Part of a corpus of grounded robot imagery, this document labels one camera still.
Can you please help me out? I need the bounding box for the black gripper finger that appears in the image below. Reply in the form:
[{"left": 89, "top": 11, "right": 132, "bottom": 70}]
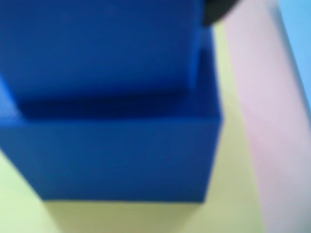
[{"left": 202, "top": 0, "right": 241, "bottom": 27}]

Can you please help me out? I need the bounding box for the medium blue cube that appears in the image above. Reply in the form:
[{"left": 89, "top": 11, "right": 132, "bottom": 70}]
[{"left": 0, "top": 0, "right": 205, "bottom": 109}]

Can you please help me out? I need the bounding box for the large blue cube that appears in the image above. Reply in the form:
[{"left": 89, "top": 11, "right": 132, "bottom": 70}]
[{"left": 0, "top": 30, "right": 225, "bottom": 204}]

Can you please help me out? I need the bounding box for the blue paper square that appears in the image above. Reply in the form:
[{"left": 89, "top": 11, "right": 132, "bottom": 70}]
[{"left": 276, "top": 0, "right": 311, "bottom": 98}]

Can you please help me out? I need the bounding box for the green paper square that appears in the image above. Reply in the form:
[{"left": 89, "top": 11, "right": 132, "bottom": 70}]
[{"left": 0, "top": 24, "right": 265, "bottom": 233}]

